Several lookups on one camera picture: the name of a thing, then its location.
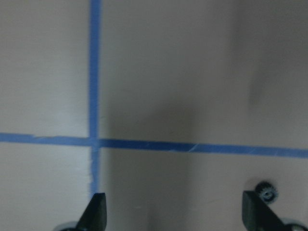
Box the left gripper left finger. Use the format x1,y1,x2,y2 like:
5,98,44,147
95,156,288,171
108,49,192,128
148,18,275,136
75,193,107,231

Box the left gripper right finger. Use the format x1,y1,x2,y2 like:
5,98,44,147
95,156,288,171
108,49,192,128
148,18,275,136
242,191,289,231

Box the small black bearing gear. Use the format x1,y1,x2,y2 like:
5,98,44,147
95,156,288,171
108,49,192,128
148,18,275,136
255,181,279,205

